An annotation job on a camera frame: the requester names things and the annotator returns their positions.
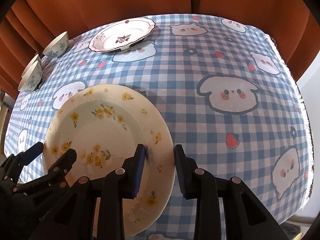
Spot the blue pattern bowl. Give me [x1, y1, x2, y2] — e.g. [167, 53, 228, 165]
[42, 31, 69, 57]
[18, 60, 42, 93]
[21, 54, 41, 77]

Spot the round yellow flower plate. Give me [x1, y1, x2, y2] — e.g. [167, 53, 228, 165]
[43, 84, 175, 237]

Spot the small red flower plate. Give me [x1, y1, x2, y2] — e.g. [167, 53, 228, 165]
[88, 17, 156, 53]

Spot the blue checkered tablecloth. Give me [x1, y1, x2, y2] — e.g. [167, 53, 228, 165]
[4, 14, 313, 223]

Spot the orange curtain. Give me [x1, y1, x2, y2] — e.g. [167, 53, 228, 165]
[1, 0, 319, 98]

